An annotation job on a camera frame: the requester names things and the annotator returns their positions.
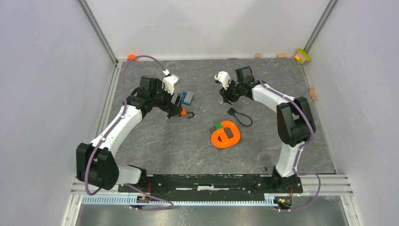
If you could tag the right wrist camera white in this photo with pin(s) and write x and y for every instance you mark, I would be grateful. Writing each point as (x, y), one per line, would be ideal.
(223, 78)

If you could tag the blue grey toy brick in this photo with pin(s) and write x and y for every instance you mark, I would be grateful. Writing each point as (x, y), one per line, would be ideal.
(187, 98)

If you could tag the green toy brick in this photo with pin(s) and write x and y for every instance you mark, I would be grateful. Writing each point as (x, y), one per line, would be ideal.
(218, 126)

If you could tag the orange cap at wall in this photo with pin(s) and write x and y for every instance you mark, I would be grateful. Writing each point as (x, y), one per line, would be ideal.
(132, 57)

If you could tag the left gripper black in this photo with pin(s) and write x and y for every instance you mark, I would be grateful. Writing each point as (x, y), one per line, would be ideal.
(174, 109)

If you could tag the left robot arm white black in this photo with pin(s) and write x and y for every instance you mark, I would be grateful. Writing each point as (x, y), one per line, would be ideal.
(95, 161)

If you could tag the orange ring toy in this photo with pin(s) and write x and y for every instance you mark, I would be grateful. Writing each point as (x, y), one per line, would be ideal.
(220, 139)

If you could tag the orange black padlock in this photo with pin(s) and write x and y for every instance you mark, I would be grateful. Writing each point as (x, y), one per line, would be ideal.
(186, 113)

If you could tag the wooden block right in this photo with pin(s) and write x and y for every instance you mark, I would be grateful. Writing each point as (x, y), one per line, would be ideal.
(281, 55)

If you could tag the wooden arch piece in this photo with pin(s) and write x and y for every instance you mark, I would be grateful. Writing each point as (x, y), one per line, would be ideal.
(312, 93)

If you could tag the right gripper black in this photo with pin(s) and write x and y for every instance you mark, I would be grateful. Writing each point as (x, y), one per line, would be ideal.
(227, 97)

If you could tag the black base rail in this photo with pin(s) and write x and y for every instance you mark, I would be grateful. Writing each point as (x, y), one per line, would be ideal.
(218, 187)

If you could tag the white toothed cable duct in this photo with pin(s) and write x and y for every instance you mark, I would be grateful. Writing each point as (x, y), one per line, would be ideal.
(267, 201)

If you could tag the green pink brick stack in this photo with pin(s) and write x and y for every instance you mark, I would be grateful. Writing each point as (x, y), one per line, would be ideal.
(301, 56)

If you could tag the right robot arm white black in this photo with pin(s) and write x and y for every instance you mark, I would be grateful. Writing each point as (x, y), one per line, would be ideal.
(295, 122)

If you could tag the black cable loop lock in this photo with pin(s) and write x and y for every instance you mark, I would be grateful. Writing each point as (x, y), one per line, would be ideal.
(239, 116)

